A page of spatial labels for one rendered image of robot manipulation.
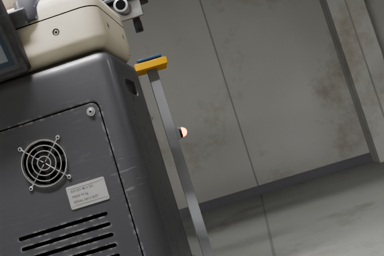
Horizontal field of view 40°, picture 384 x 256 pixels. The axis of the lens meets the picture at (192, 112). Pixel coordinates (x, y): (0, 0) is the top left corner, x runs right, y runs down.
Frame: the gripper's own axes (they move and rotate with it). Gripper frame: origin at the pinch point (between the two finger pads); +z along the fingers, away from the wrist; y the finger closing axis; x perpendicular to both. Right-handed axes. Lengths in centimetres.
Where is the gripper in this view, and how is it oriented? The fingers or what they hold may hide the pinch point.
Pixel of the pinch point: (138, 27)
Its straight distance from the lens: 218.2
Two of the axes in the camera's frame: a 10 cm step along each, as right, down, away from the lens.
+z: 2.9, 9.5, -0.7
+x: -9.5, 2.8, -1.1
